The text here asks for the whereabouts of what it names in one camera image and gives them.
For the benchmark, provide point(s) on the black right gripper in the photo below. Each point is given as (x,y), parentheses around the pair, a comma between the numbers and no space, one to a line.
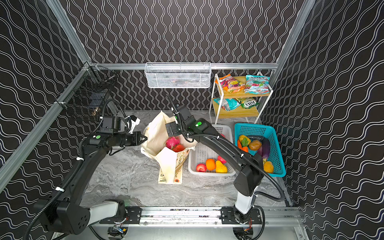
(173,129)

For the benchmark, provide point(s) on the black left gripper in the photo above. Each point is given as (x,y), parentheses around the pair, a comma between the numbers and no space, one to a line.
(137,139)

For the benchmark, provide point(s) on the pink dragon fruit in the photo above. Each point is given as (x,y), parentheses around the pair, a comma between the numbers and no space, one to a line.
(172,142)

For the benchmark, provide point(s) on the red bell pepper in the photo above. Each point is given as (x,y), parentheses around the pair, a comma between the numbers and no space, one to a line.
(178,148)

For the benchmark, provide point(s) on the cream canvas grocery bag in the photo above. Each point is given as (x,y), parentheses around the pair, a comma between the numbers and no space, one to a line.
(171,163)

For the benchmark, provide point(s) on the purple eggplant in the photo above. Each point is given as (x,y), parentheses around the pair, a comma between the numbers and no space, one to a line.
(265,150)

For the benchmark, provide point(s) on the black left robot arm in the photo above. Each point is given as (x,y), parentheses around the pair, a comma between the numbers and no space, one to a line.
(61,212)

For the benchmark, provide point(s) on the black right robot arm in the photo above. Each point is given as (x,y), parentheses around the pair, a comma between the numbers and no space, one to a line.
(249,168)

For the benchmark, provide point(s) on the teal snack bag lower shelf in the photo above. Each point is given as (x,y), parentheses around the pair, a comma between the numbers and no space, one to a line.
(227,104)

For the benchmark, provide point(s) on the orange snack bag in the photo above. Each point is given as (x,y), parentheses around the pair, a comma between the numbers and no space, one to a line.
(230,84)

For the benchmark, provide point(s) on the green white snack bag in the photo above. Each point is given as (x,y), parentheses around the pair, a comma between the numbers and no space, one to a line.
(247,103)

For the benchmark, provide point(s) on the teal pink snack bag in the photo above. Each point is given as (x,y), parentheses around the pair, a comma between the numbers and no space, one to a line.
(257,85)

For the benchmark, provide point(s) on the white plastic basket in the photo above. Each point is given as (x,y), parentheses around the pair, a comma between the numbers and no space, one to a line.
(202,153)

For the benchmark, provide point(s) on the red apple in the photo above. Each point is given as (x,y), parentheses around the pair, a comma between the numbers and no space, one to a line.
(223,161)
(201,168)

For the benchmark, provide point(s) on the orange crinkled fruit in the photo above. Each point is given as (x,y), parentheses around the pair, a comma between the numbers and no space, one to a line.
(210,164)

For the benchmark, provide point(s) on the yellow pear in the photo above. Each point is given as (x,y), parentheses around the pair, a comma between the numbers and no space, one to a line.
(221,168)

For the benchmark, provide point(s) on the yellow bell pepper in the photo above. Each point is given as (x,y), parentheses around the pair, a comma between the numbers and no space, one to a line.
(244,140)

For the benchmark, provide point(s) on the teal plastic basket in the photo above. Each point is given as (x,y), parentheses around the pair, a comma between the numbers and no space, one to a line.
(275,156)

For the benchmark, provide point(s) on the brown potato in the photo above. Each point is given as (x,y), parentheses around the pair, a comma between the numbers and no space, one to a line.
(255,145)

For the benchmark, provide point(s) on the white wire wall basket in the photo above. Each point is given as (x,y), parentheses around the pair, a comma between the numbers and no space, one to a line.
(178,75)

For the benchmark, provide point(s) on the black wire wall basket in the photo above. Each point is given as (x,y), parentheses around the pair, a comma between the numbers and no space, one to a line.
(86,101)

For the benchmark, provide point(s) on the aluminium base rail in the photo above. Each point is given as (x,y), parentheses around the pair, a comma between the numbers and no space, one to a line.
(209,217)

